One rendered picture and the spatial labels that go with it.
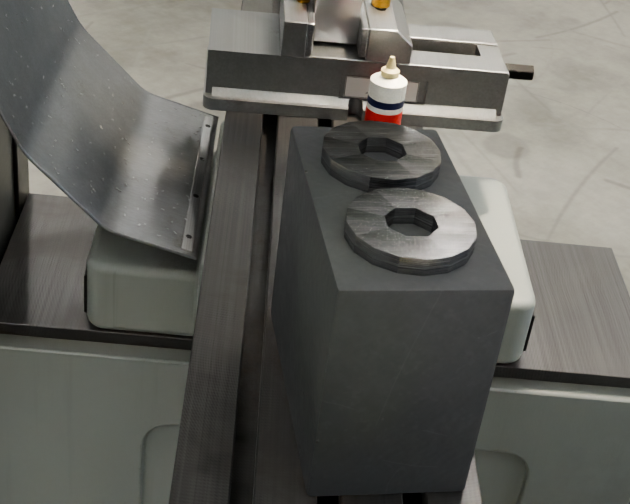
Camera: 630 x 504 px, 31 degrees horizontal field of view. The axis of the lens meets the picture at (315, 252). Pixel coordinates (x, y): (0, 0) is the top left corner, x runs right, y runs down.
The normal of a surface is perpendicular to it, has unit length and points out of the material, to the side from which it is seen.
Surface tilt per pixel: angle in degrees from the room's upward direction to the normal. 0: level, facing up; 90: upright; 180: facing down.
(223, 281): 0
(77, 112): 45
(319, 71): 90
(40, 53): 63
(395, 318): 90
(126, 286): 90
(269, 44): 0
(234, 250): 0
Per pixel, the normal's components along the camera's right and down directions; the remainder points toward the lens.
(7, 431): 0.00, 0.56
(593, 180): 0.11, -0.83
